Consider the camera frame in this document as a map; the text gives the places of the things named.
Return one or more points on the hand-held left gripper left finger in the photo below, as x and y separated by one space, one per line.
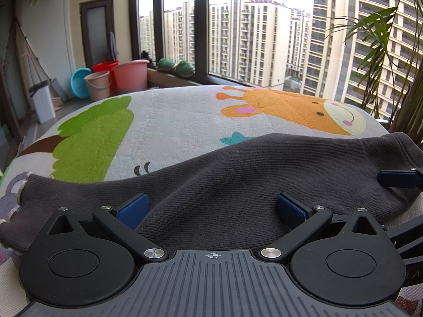
135 209

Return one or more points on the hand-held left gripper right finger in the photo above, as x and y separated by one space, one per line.
292 209

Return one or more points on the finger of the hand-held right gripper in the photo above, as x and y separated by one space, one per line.
396 180
408 232

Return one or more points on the dark grey pants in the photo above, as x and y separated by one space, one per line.
231 185

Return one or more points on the green palm plant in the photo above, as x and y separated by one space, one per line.
413 105

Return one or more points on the cartoon animal printed mat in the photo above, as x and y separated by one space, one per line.
172 122

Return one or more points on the small pink plastic bucket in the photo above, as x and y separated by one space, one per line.
97 87

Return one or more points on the large pink plastic bucket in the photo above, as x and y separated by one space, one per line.
130 77

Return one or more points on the blue plastic basin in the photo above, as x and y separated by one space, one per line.
79 82

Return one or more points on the white bin black lid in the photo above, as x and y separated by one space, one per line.
43 104

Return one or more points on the red plastic bucket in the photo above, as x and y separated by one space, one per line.
104 66

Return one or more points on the green knitted slipper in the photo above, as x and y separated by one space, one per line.
165 64

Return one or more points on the small green potted plants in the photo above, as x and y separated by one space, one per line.
184 68

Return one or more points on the grey hanging cloth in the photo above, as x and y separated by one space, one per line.
113 46

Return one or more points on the apartment buildings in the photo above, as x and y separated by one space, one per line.
251 39

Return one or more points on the mop with long stick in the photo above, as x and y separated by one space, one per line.
36 59

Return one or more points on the dark framed cabinet door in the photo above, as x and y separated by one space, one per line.
95 29

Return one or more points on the black window frame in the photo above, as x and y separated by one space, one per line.
201 23

